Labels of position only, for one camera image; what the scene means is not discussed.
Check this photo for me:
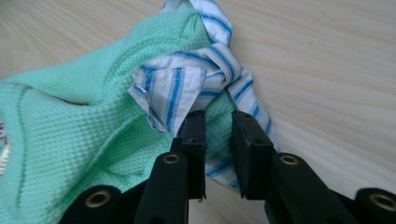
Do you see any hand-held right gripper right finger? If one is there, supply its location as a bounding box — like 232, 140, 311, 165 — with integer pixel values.
230, 110, 360, 224

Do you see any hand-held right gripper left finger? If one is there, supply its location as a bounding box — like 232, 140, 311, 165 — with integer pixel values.
134, 109, 208, 224

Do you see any mint green garment striped collar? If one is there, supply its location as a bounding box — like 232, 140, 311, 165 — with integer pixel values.
0, 0, 282, 224

